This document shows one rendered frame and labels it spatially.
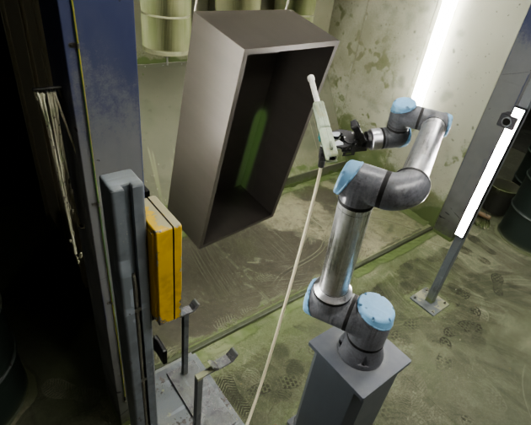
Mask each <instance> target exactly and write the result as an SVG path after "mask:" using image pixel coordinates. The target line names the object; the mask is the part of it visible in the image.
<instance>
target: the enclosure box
mask: <svg viewBox="0 0 531 425"><path fill-rule="evenodd" d="M289 10H291V9H279V10H231V11H194V14H193V20H192V26H191V33H190V45H189V51H188V58H187V64H186V71H185V83H184V89H183V95H182V102H181V108H180V120H179V127H178V133H177V140H176V146H175V152H174V164H173V171H172V177H171V184H170V190H169V202H168V210H169V211H170V212H171V213H172V214H173V215H174V217H175V218H176V219H177V220H178V221H179V222H180V223H181V226H182V229H183V231H184V232H185V233H186V234H187V235H188V237H189V238H190V239H191V240H192V242H193V243H194V244H195V245H196V247H197V248H198V249H202V248H204V247H206V246H208V245H211V244H213V243H215V242H218V241H219V240H221V239H224V238H227V237H228V236H230V235H232V234H236V233H238V232H239V231H242V230H244V229H246V228H249V227H251V226H253V225H255V224H258V223H260V222H262V221H264V220H267V219H268V218H271V217H273V215H274V213H275V210H276V207H277V204H278V202H279V200H280V197H281V195H282V191H283V189H284V186H285V184H286V182H287V178H288V176H289V173H290V171H291V168H292V165H293V162H294V160H295V158H296V155H297V153H298V150H299V147H300V144H301V142H302V140H303V136H304V133H305V132H306V129H307V126H308V123H309V120H310V118H311V115H312V114H313V109H312V108H313V103H314V97H313V94H312V90H311V87H310V84H309V82H308V75H310V74H313V75H314V78H315V80H314V81H315V85H316V88H317V91H318V95H319V94H320V91H321V89H322V87H323V84H324V82H325V79H326V76H327V73H328V71H329V69H330V65H331V63H332V61H333V58H334V55H335V52H336V49H337V47H338V45H339V43H340V41H339V40H338V39H336V38H335V37H334V36H333V35H330V34H329V33H327V32H326V31H324V30H322V29H321V28H320V27H318V26H317V25H315V24H313V23H311V22H310V21H308V20H307V19H305V18H304V17H302V16H301V15H299V14H298V13H295V12H294V11H289Z"/></svg>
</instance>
